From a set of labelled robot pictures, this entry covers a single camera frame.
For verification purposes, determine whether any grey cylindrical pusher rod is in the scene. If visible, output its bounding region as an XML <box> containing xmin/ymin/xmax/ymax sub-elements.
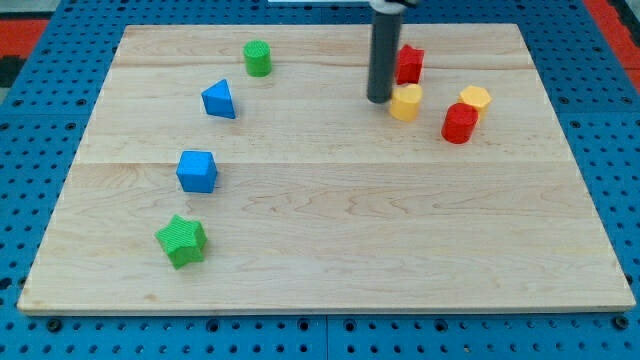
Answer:
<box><xmin>367</xmin><ymin>11</ymin><xmax>403</xmax><ymax>104</ymax></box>

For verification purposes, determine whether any yellow hexagon block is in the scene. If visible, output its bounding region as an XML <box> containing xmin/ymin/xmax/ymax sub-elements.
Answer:
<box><xmin>458</xmin><ymin>85</ymin><xmax>492</xmax><ymax>121</ymax></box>

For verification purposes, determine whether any wooden board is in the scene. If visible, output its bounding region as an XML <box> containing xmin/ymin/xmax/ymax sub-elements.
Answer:
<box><xmin>17</xmin><ymin>24</ymin><xmax>635</xmax><ymax>316</ymax></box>

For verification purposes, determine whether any red star block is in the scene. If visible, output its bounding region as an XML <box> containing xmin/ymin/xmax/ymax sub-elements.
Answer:
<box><xmin>395</xmin><ymin>44</ymin><xmax>425</xmax><ymax>85</ymax></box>

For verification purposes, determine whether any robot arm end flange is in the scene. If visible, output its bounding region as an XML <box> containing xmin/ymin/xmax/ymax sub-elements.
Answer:
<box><xmin>369</xmin><ymin>0</ymin><xmax>420</xmax><ymax>15</ymax></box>

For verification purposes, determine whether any blue triangle block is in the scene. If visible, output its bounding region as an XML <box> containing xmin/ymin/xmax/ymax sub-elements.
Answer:
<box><xmin>201</xmin><ymin>79</ymin><xmax>236</xmax><ymax>119</ymax></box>

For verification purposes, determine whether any red cylinder block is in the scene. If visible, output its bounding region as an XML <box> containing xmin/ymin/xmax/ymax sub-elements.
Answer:
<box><xmin>441</xmin><ymin>103</ymin><xmax>479</xmax><ymax>144</ymax></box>

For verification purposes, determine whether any green star block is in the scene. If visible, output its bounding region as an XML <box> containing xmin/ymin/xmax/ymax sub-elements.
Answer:
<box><xmin>154</xmin><ymin>215</ymin><xmax>207</xmax><ymax>270</ymax></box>

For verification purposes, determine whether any blue cube block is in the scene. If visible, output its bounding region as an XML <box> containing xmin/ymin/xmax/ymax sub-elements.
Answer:
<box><xmin>176</xmin><ymin>150</ymin><xmax>217</xmax><ymax>193</ymax></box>

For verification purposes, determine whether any green cylinder block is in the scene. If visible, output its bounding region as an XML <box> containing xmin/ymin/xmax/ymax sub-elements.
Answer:
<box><xmin>243</xmin><ymin>40</ymin><xmax>272</xmax><ymax>77</ymax></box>

